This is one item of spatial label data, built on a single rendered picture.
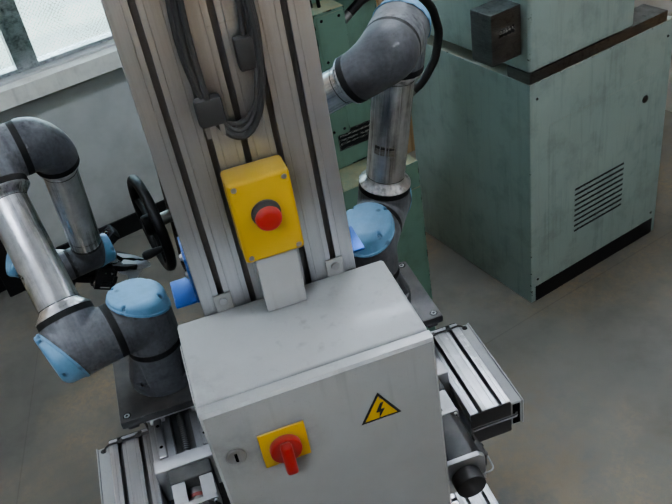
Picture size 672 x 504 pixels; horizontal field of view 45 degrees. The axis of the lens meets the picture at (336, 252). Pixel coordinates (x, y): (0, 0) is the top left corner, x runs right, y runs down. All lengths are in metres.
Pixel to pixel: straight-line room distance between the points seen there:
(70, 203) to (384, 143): 0.71
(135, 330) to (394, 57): 0.73
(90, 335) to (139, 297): 0.12
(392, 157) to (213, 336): 0.68
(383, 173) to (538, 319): 1.37
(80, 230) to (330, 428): 0.97
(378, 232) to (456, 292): 1.46
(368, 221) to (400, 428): 0.60
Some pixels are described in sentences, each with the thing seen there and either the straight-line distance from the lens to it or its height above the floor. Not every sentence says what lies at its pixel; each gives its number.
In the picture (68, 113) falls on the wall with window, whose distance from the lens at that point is 3.57.
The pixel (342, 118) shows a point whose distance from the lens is 2.19.
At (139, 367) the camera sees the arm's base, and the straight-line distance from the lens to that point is 1.74.
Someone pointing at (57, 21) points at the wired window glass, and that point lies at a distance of 3.54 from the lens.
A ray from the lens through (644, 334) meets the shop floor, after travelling 2.96.
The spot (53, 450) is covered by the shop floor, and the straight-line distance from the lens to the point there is 2.97.
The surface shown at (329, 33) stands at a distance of 2.10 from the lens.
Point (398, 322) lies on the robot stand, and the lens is 1.16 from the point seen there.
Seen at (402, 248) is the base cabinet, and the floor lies 0.52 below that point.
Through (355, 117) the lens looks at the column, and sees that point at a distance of 2.33.
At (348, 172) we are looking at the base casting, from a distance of 2.35.
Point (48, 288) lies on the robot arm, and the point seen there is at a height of 1.10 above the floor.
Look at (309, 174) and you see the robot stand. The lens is 1.16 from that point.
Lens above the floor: 2.01
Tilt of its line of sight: 36 degrees down
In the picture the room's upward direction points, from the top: 11 degrees counter-clockwise
